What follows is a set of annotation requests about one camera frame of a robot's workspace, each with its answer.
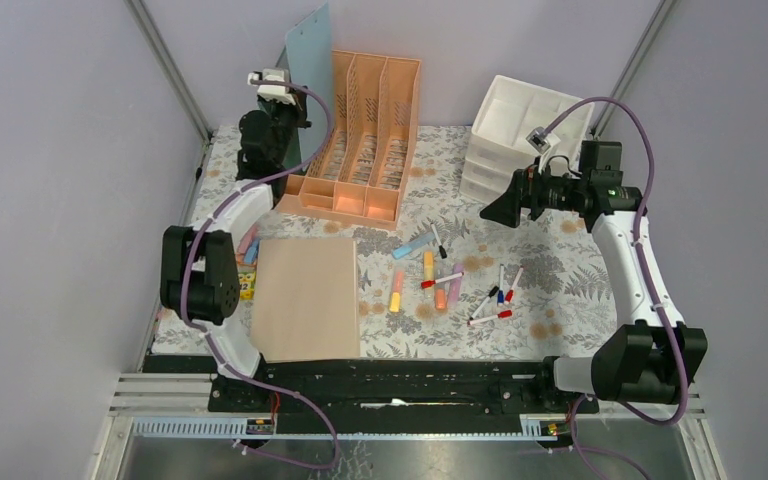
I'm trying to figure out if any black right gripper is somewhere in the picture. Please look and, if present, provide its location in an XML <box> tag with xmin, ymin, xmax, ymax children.
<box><xmin>479</xmin><ymin>157</ymin><xmax>588</xmax><ymax>228</ymax></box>

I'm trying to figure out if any light blue folder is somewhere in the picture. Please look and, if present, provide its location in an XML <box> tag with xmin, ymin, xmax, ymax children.
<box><xmin>283</xmin><ymin>1</ymin><xmax>335</xmax><ymax>167</ymax></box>

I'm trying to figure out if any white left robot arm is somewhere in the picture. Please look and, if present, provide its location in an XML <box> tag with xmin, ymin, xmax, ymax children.
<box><xmin>160</xmin><ymin>87</ymin><xmax>310</xmax><ymax>411</ymax></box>

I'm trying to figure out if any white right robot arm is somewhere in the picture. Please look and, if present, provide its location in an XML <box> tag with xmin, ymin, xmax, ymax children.
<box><xmin>480</xmin><ymin>140</ymin><xmax>708</xmax><ymax>412</ymax></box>

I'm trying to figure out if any white plastic drawer unit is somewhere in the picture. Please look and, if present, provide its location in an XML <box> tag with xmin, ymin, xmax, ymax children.
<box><xmin>459</xmin><ymin>75</ymin><xmax>580</xmax><ymax>204</ymax></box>

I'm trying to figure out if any black cap whiteboard marker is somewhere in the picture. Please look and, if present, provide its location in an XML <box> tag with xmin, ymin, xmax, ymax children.
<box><xmin>430</xmin><ymin>223</ymin><xmax>448</xmax><ymax>259</ymax></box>

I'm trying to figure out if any black cap marker right group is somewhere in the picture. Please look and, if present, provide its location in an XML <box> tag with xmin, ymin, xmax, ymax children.
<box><xmin>469</xmin><ymin>286</ymin><xmax>499</xmax><ymax>320</ymax></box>

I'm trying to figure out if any red cap marker upper right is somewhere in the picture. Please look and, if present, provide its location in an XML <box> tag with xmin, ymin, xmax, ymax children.
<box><xmin>504</xmin><ymin>265</ymin><xmax>524</xmax><ymax>305</ymax></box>

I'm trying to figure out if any blue cap marker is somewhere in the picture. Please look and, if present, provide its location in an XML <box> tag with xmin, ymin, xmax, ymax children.
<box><xmin>496</xmin><ymin>264</ymin><xmax>506</xmax><ymax>306</ymax></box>

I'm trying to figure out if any orange plastic file organizer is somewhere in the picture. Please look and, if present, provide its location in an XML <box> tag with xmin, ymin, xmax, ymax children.
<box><xmin>277</xmin><ymin>50</ymin><xmax>422</xmax><ymax>230</ymax></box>

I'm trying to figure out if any floral table cloth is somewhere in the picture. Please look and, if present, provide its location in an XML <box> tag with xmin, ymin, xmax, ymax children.
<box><xmin>152</xmin><ymin>123</ymin><xmax>627</xmax><ymax>364</ymax></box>

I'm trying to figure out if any red cap marker lowest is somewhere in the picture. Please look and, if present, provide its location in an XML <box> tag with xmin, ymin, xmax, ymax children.
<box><xmin>467</xmin><ymin>310</ymin><xmax>513</xmax><ymax>326</ymax></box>

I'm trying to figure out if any red cap marker on highlighters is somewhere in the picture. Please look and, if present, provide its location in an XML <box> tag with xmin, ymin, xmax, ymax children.
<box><xmin>420</xmin><ymin>272</ymin><xmax>464</xmax><ymax>289</ymax></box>

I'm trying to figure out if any yellow owl eraser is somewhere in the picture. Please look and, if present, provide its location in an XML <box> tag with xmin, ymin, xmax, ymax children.
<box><xmin>238</xmin><ymin>270</ymin><xmax>256</xmax><ymax>300</ymax></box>

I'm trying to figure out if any tan kraft folder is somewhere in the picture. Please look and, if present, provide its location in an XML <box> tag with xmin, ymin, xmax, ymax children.
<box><xmin>250</xmin><ymin>237</ymin><xmax>360</xmax><ymax>363</ymax></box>

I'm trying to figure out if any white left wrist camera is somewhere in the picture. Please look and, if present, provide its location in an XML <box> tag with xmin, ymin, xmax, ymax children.
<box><xmin>247</xmin><ymin>68</ymin><xmax>297</xmax><ymax>106</ymax></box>

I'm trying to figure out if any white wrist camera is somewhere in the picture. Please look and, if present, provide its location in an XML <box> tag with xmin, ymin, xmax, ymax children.
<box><xmin>526</xmin><ymin>127</ymin><xmax>561</xmax><ymax>156</ymax></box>
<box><xmin>247</xmin><ymin>68</ymin><xmax>297</xmax><ymax>106</ymax></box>

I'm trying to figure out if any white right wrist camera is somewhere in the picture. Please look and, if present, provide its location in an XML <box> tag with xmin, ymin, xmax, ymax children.
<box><xmin>526</xmin><ymin>127</ymin><xmax>561</xmax><ymax>156</ymax></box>

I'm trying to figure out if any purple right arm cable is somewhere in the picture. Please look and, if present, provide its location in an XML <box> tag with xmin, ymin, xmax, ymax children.
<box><xmin>542</xmin><ymin>97</ymin><xmax>690</xmax><ymax>480</ymax></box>

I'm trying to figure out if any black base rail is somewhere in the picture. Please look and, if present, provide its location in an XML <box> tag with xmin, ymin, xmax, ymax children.
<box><xmin>142</xmin><ymin>355</ymin><xmax>601</xmax><ymax>437</ymax></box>

